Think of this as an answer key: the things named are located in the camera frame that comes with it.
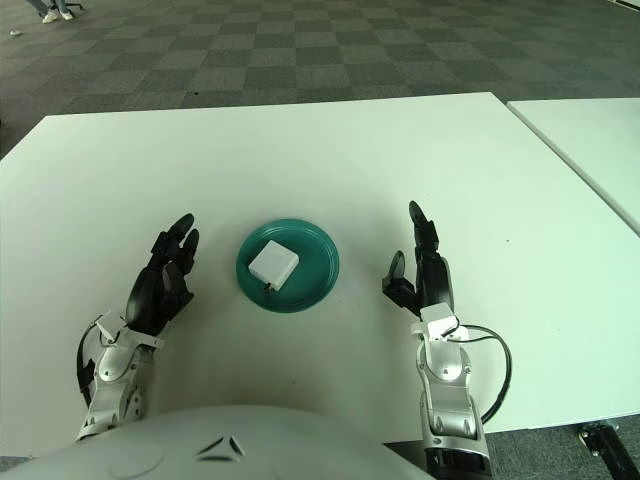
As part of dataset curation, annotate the person with white sneakers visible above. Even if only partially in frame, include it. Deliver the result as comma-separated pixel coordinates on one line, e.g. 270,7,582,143
27,0,84,25

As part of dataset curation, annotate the white wall charger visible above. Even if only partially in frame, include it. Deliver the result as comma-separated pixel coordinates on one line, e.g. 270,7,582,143
247,239,300,295

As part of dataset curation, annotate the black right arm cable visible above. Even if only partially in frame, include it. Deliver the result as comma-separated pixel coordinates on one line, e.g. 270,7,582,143
449,324,514,421

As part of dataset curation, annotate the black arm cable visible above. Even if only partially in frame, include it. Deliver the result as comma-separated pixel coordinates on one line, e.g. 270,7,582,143
75,324,109,406
449,324,514,421

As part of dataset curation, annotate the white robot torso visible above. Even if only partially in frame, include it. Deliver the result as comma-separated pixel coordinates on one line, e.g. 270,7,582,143
0,404,431,480

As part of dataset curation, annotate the black stand base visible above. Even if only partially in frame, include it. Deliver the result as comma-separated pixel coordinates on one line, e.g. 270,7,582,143
577,422,634,480

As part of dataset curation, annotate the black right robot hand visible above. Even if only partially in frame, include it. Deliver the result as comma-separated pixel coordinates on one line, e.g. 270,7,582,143
381,200,455,319

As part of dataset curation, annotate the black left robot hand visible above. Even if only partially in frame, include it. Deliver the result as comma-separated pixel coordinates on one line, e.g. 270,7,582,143
124,213,200,336

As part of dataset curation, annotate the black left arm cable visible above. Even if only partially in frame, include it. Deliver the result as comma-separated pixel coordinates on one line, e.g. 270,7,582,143
75,324,109,406

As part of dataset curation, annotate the wide white neighbouring table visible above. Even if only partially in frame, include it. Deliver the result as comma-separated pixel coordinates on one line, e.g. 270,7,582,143
505,97,640,234

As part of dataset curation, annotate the green round plate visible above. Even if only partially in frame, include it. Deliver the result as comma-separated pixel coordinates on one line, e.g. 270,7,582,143
235,217,341,315

